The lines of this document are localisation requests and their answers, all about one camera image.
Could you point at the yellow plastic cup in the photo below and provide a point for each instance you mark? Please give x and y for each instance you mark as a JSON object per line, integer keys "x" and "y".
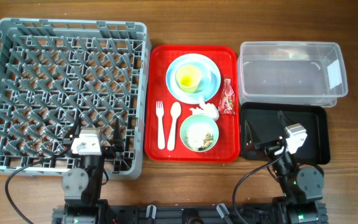
{"x": 188, "y": 78}

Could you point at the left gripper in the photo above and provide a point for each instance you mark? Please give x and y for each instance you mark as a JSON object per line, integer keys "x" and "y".
{"x": 118, "y": 145}

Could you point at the white tissue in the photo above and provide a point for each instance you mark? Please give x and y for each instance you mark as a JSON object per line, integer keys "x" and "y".
{"x": 207, "y": 109}

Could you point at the clear plastic bin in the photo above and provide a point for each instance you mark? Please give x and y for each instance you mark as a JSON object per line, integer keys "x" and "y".
{"x": 291, "y": 72}

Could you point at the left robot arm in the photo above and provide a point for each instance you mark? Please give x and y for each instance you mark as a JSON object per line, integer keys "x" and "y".
{"x": 82, "y": 185}

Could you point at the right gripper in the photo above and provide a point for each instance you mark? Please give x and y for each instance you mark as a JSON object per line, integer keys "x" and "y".
{"x": 252, "y": 139}

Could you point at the white plastic spoon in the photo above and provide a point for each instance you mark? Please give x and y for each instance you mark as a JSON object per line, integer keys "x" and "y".
{"x": 175, "y": 113}

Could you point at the green bowl with food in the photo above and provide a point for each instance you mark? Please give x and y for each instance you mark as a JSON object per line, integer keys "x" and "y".
{"x": 199, "y": 133}

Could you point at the light blue plate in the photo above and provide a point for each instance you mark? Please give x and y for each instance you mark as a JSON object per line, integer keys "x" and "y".
{"x": 210, "y": 78}

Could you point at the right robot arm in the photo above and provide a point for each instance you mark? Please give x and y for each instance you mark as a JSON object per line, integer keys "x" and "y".
{"x": 302, "y": 183}

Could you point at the black plastic tray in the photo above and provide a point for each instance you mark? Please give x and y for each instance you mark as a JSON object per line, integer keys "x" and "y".
{"x": 312, "y": 146}

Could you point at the grey dishwasher rack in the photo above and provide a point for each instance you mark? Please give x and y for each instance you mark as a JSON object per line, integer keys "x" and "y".
{"x": 54, "y": 72}

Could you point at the black aluminium base frame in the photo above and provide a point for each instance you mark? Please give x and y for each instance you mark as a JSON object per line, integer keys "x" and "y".
{"x": 179, "y": 214}

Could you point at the red plastic tray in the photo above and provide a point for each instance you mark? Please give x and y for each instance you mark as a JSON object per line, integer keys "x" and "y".
{"x": 162, "y": 87}

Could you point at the red snack wrapper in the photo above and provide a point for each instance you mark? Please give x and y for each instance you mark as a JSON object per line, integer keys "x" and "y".
{"x": 226, "y": 103}

